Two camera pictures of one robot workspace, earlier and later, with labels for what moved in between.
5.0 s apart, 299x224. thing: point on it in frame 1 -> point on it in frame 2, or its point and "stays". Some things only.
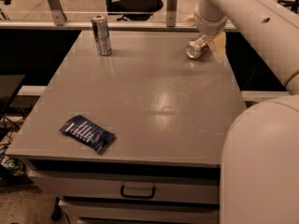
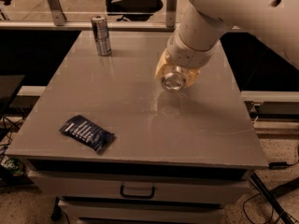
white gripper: [209, 27] -> [188, 56]
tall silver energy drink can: [101, 28] stays
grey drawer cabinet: [169, 114] stays
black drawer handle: [138, 197] stays
